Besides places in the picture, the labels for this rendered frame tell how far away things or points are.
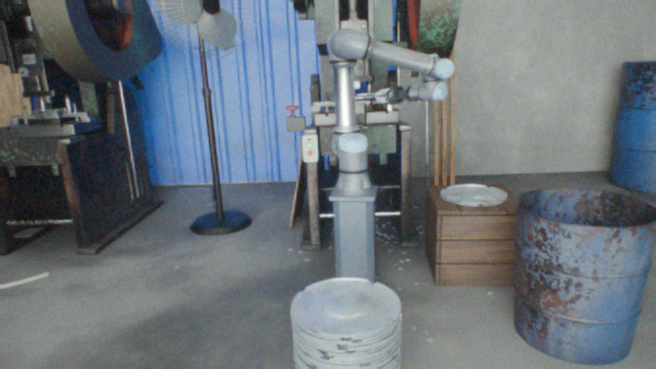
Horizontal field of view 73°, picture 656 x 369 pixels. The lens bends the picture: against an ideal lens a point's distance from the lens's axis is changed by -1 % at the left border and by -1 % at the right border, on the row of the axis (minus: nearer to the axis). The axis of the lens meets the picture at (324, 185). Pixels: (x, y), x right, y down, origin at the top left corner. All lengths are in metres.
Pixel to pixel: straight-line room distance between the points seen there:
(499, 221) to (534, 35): 2.24
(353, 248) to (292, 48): 2.13
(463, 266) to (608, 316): 0.63
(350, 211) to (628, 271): 0.95
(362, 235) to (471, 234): 0.47
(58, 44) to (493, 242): 2.22
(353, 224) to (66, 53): 1.64
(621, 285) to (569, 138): 2.65
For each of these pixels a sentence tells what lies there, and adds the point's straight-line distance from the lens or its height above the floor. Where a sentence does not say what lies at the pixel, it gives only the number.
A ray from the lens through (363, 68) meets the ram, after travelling 2.43.
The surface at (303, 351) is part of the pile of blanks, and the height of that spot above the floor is 0.27.
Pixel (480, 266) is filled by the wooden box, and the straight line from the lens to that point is 2.07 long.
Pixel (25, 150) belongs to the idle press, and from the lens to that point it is 2.93.
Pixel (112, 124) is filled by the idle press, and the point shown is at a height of 0.65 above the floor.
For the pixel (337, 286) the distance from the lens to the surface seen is 1.33.
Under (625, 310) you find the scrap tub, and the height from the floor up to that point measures 0.19.
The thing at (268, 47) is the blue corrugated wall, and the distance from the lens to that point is 3.68.
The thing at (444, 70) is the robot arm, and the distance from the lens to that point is 1.86.
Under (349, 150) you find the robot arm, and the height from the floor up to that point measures 0.63.
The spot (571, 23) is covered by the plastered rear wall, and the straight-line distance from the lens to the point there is 4.10.
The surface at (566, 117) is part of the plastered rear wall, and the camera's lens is 4.14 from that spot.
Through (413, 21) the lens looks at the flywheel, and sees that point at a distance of 2.82.
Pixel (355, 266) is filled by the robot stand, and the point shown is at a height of 0.15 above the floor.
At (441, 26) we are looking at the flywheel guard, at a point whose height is 1.10.
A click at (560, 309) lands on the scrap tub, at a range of 1.65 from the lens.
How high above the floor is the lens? 0.98
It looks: 16 degrees down
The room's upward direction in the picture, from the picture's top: 3 degrees counter-clockwise
